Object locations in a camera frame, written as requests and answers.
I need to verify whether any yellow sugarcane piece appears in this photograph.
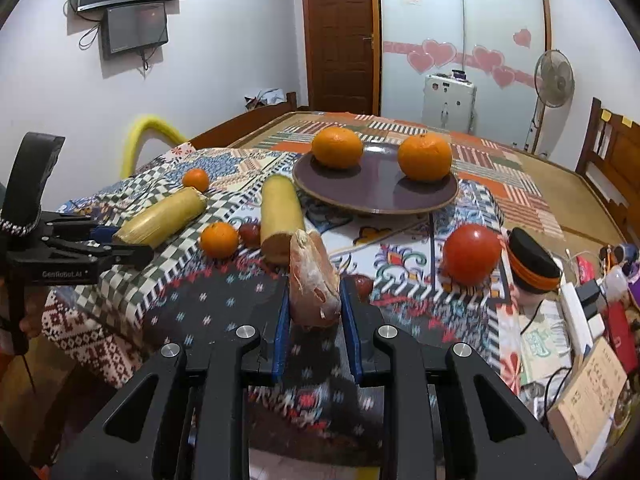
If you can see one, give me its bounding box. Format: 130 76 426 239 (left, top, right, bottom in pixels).
260 174 305 266
114 188 206 249

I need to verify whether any small mandarin orange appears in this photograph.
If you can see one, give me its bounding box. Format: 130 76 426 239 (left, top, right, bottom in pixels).
182 168 209 193

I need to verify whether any pink pomelo segment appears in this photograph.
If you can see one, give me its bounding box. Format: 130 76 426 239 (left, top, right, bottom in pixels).
288 229 342 328

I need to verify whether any red tomato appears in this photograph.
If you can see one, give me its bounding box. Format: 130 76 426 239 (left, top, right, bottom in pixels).
442 223 501 287

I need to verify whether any large orange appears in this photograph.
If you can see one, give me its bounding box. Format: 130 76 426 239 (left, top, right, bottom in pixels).
311 126 363 170
397 133 452 182

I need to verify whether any cardboard box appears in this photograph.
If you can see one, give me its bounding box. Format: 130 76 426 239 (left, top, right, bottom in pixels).
548 338 627 465

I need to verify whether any patchwork patterned cloth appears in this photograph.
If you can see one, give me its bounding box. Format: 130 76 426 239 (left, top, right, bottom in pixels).
39 142 524 456

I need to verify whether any small dark red fruit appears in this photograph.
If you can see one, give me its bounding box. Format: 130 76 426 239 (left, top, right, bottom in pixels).
238 222 262 249

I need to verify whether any yellow foam tube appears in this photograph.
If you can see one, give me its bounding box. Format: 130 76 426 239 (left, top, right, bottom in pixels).
119 115 188 180

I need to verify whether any white power strip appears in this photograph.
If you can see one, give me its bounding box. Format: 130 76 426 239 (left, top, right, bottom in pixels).
560 283 593 356

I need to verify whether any black orange glasses case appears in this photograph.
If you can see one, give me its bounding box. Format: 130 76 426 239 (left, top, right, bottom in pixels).
506 228 563 295

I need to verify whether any crumpled clothes pile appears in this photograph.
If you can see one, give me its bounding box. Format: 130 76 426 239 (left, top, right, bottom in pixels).
244 88 286 110

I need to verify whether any purple round plate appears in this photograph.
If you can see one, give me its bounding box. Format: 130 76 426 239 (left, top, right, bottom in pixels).
292 143 459 216

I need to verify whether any striped patchwork mat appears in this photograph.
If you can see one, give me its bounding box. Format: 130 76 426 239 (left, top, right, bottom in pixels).
245 112 564 240

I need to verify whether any brown wooden door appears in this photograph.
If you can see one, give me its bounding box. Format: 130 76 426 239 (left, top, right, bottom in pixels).
303 0 380 114

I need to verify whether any white box appliance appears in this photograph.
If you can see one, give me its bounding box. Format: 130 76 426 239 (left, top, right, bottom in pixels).
421 70 476 134

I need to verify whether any white standing fan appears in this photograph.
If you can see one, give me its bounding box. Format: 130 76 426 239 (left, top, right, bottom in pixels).
530 49 575 154

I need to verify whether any small wall monitor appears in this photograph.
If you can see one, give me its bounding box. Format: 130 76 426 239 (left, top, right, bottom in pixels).
101 2 168 58

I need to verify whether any wooden bed frame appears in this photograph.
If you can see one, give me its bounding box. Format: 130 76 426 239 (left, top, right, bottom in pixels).
191 92 639 245

